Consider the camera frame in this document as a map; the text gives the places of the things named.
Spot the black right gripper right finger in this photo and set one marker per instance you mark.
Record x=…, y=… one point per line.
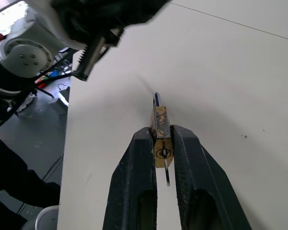
x=201, y=182

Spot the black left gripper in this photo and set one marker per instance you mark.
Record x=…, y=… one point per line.
x=98, y=16

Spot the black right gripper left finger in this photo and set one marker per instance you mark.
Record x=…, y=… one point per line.
x=132, y=182

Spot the silver padlock key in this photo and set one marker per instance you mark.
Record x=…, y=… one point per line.
x=167, y=172

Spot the brass padlock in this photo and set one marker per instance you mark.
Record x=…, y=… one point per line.
x=162, y=124

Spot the colourful small items pile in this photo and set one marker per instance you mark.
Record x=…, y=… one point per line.
x=49, y=76

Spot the grey box on floor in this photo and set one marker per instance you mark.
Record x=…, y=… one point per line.
x=60, y=101

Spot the silver rounded robot body part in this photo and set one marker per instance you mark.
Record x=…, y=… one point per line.
x=44, y=219

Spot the white crumpled cloth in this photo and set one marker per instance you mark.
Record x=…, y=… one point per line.
x=26, y=103

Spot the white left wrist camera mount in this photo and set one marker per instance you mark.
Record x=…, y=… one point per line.
x=60, y=28

